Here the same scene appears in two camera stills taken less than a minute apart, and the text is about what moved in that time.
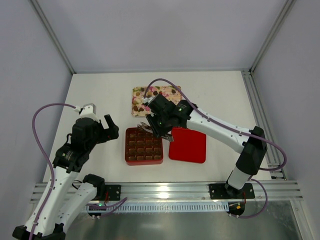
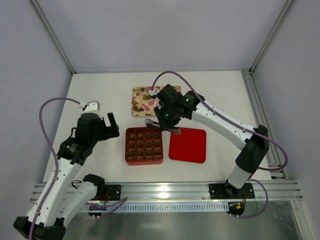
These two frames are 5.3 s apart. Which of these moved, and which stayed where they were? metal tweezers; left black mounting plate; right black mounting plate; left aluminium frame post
Moved: metal tweezers
Stayed: left aluminium frame post; left black mounting plate; right black mounting plate
